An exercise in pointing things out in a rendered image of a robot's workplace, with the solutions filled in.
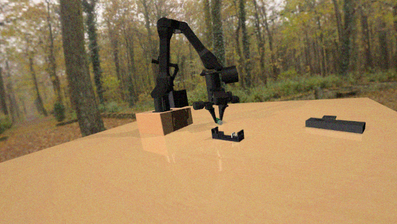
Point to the green cylindrical battery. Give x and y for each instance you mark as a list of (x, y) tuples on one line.
[(220, 122)]

